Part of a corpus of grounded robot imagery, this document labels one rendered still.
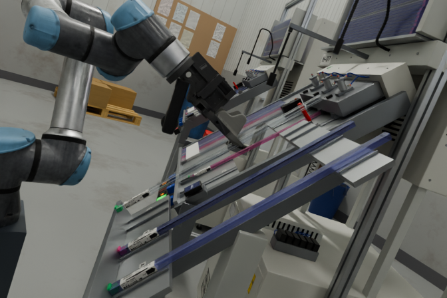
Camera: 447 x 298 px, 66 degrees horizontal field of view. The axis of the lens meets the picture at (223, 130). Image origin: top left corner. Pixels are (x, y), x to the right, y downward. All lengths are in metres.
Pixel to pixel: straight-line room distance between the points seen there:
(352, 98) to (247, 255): 0.56
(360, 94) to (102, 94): 4.34
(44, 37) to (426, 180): 1.04
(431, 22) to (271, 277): 0.83
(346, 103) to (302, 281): 0.54
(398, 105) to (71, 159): 0.91
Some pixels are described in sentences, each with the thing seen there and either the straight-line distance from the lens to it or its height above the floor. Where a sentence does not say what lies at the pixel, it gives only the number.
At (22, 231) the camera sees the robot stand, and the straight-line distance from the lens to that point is 1.05.
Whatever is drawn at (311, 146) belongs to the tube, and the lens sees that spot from 0.67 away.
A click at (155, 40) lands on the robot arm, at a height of 1.12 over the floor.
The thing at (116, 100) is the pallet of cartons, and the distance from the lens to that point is 5.58.
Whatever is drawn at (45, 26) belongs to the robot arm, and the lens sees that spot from 0.72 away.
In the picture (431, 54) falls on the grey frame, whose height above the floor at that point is 1.34.
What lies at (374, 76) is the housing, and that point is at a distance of 1.08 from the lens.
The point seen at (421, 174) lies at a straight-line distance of 1.16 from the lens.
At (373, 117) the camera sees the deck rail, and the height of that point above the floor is 1.14.
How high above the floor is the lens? 1.09
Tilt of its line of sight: 8 degrees down
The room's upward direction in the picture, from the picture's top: 21 degrees clockwise
